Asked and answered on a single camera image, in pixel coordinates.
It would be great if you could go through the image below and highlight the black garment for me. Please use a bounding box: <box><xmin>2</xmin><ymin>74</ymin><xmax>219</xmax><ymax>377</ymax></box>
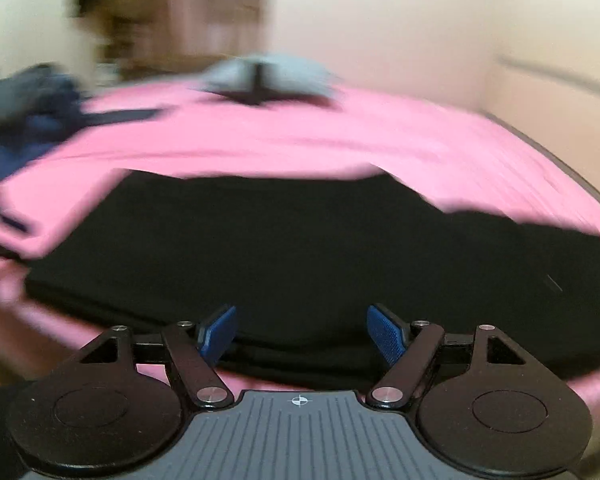
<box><xmin>24</xmin><ymin>170</ymin><xmax>600</xmax><ymax>382</ymax></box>

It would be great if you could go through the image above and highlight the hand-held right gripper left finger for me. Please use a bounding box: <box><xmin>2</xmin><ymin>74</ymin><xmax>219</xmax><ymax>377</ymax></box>
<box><xmin>80</xmin><ymin>304</ymin><xmax>239</xmax><ymax>409</ymax></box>

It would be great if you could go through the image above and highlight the grey bed frame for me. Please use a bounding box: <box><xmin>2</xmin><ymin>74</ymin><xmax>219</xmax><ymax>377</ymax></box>
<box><xmin>485</xmin><ymin>114</ymin><xmax>600</xmax><ymax>223</ymax></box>

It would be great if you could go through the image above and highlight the pink blanket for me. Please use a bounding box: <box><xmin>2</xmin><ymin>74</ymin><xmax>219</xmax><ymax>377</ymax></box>
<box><xmin>0</xmin><ymin>77</ymin><xmax>600</xmax><ymax>397</ymax></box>

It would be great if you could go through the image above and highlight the brown wooden furniture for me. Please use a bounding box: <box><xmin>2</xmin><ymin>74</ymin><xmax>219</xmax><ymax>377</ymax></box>
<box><xmin>95</xmin><ymin>0</ymin><xmax>277</xmax><ymax>82</ymax></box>

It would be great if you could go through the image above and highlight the navy blue clothes pile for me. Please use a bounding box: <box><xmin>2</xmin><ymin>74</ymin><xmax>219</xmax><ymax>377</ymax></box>
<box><xmin>0</xmin><ymin>64</ymin><xmax>162</xmax><ymax>187</ymax></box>

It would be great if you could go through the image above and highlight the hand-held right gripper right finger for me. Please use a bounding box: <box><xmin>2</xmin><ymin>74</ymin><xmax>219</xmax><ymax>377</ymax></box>
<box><xmin>366</xmin><ymin>304</ymin><xmax>528</xmax><ymax>409</ymax></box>

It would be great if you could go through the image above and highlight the grey folded garment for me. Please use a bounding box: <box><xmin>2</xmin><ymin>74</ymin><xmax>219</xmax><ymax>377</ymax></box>
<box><xmin>192</xmin><ymin>54</ymin><xmax>345</xmax><ymax>107</ymax></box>

